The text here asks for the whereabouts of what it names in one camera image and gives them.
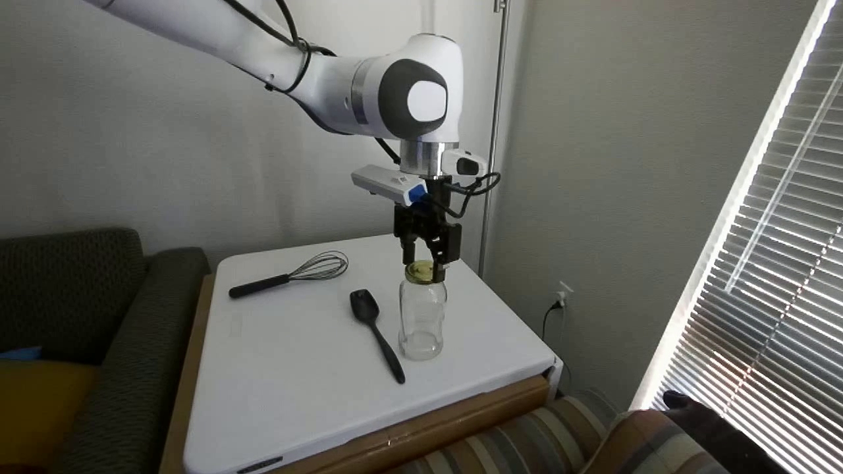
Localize black plastic spoon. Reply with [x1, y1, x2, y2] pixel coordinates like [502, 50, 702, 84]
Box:
[349, 291, 406, 384]

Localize window blinds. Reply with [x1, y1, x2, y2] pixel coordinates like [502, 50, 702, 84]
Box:
[631, 0, 843, 474]

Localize striped sofa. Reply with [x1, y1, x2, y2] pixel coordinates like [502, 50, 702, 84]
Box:
[385, 391, 793, 474]

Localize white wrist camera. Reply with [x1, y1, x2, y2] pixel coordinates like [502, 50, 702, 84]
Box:
[349, 167, 428, 209]

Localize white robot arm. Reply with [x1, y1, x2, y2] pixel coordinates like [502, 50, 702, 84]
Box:
[88, 0, 464, 282]

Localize gold metal jar lid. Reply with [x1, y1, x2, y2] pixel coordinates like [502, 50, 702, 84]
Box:
[406, 261, 437, 286]

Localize wall power outlet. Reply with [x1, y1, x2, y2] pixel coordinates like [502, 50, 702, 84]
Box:
[555, 279, 574, 308]

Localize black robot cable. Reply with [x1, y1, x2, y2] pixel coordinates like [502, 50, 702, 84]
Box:
[443, 170, 502, 221]

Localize white foam board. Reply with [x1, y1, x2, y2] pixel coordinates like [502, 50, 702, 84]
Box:
[181, 234, 560, 474]

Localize yellow cushion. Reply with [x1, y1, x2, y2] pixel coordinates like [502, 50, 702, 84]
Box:
[0, 362, 98, 474]

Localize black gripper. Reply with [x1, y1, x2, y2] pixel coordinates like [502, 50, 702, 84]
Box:
[393, 180, 461, 282]

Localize dark grey sofa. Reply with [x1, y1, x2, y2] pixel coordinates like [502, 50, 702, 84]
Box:
[0, 228, 207, 474]

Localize clear glass jar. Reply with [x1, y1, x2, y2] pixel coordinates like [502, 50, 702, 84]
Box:
[398, 278, 448, 362]

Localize black handled wire whisk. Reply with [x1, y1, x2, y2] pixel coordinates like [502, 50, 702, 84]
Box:
[229, 251, 348, 300]

